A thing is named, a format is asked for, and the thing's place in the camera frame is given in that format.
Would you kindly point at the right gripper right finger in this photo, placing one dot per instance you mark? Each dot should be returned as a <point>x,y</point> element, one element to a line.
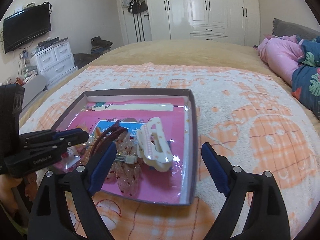
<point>267,217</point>

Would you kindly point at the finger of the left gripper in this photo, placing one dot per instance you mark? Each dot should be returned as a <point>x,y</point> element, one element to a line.
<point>72,135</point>
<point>47,149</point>

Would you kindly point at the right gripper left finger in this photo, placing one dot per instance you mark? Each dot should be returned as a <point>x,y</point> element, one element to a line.
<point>50,218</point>

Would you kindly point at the maroon oval hair clip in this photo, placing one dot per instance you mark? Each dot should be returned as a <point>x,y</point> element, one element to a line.
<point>111,134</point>

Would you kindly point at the sheer dotted bow clip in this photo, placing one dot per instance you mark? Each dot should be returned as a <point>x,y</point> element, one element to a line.
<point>125,170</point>

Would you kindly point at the white claw hair clip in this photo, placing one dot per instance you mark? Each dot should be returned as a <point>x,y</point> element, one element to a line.
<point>153,147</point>

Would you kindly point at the person's left hand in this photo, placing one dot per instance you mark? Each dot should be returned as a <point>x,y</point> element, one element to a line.
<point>11,188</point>

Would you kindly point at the white plastic drawer cabinet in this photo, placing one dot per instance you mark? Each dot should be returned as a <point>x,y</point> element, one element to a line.
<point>55,63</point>

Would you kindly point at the dark bag on floor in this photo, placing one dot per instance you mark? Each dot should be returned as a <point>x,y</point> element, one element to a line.
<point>81,59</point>

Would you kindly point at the dark clothes pile on stool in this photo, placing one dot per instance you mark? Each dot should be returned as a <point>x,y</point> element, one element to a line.
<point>100,46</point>

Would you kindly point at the orange white patterned blanket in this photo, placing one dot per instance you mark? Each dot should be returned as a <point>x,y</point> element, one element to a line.
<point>249,117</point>

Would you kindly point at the brown cardboard tray box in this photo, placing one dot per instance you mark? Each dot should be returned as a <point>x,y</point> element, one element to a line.
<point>130,144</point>

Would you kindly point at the white room door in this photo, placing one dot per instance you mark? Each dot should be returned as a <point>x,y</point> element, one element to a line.
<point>134,27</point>

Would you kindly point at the blue floral quilt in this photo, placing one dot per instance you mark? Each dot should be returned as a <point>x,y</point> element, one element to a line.
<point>305,79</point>

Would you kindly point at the bags hanging on door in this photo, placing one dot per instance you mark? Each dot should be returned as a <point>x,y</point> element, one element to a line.
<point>135,6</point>

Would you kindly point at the tan bed cover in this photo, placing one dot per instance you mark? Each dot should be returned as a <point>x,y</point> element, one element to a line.
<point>175,53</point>

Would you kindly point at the white built-in wardrobe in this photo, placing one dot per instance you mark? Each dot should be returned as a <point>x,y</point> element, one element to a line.
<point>233,21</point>

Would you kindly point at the black wall television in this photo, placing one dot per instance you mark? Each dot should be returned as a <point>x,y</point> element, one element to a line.
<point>26,25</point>

